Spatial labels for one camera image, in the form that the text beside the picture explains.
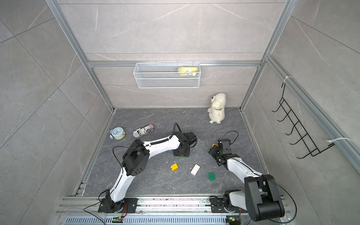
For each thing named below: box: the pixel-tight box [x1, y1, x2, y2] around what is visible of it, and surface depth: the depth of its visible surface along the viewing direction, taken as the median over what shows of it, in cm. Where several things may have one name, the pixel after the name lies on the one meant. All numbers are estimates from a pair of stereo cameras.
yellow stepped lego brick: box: [170, 162, 179, 172], surface depth 88 cm
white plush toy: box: [207, 92, 227, 125], surface depth 105 cm
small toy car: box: [132, 123, 155, 139], surface depth 103 cm
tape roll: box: [109, 126, 126, 141], surface depth 102 cm
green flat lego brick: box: [208, 172, 216, 181], surface depth 85 cm
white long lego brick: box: [190, 163, 201, 176], surface depth 87 cm
